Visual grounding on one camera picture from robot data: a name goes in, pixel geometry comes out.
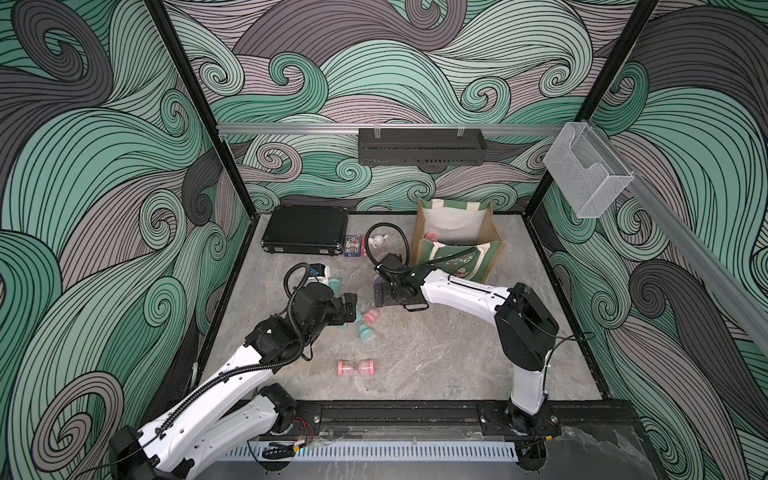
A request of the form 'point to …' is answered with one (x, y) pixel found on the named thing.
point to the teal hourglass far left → (334, 284)
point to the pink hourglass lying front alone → (346, 368)
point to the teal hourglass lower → (366, 333)
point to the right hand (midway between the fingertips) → (387, 299)
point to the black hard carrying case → (306, 229)
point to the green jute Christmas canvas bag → (460, 239)
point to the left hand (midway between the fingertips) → (342, 295)
